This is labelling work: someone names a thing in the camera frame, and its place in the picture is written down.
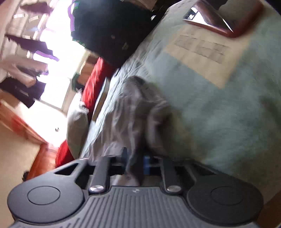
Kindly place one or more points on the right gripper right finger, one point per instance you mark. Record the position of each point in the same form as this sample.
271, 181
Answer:
160, 172

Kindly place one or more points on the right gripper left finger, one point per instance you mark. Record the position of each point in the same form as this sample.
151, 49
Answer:
95, 176

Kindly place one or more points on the grey printed garment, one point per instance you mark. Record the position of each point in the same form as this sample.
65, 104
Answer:
136, 119

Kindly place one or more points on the clothes rack with garments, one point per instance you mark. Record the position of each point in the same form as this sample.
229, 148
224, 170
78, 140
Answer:
21, 27

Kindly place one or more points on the red pillow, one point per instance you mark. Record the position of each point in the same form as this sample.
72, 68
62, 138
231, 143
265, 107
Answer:
64, 155

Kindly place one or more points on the grey checked pillow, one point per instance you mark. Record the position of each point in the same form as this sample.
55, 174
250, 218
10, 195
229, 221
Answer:
77, 125

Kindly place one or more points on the wooden headboard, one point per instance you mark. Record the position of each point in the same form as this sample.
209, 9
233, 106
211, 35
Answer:
44, 161

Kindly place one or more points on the blue white book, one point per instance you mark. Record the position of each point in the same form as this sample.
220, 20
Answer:
101, 99

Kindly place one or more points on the green bed sheet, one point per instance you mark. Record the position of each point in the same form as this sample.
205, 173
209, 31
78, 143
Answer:
235, 129

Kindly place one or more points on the red duvet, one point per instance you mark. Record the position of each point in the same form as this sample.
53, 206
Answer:
101, 71

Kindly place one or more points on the cardboard box by window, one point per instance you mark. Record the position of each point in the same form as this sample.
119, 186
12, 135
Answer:
84, 70

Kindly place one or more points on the orange curtain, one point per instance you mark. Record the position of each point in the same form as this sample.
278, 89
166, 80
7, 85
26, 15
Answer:
17, 125

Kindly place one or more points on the beige printed paper sheet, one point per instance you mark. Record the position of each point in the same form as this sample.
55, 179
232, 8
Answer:
209, 54

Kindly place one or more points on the black backpack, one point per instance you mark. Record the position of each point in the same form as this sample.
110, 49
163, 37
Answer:
111, 29

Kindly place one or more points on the wooden framed mirror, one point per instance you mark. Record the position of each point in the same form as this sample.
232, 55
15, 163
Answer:
228, 18

